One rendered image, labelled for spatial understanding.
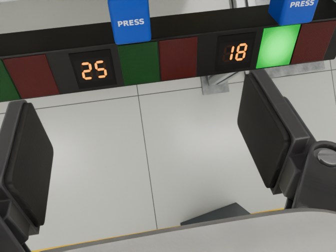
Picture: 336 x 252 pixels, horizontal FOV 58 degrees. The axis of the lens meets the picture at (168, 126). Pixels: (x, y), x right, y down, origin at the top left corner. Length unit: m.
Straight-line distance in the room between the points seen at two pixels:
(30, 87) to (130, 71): 0.08
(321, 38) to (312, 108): 0.76
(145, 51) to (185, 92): 0.68
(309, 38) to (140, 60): 0.13
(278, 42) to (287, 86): 0.74
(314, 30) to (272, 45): 0.03
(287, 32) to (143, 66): 0.11
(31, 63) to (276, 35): 0.18
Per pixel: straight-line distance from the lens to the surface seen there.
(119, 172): 0.90
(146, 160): 0.89
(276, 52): 0.27
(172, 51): 0.23
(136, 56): 0.23
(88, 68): 0.24
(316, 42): 0.28
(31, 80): 0.25
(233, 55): 0.25
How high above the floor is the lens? 0.89
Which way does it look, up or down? 85 degrees down
